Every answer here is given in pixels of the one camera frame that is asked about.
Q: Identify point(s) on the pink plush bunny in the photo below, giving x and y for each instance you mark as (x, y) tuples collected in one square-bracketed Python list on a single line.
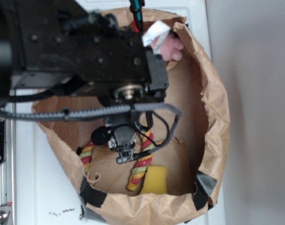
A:
[(171, 48)]

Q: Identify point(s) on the yellow sponge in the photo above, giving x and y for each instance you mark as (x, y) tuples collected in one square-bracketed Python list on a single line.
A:
[(155, 181)]

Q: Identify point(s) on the aluminium frame rail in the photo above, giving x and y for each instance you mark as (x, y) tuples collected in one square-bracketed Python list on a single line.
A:
[(7, 178)]

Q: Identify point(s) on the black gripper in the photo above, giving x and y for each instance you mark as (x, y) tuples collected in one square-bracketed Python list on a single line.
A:
[(119, 134)]

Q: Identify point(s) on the white paper label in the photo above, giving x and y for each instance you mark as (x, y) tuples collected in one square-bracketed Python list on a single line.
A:
[(158, 32)]

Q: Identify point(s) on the white plastic tray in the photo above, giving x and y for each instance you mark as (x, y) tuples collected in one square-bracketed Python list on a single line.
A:
[(44, 194)]

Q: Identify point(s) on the brown paper bag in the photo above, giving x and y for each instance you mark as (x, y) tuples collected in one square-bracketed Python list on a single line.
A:
[(195, 159)]

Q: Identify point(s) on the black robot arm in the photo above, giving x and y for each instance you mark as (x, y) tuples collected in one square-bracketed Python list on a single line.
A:
[(56, 48)]

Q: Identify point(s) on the colourful twisted rope toy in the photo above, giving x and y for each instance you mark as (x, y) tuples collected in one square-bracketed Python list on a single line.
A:
[(140, 168)]

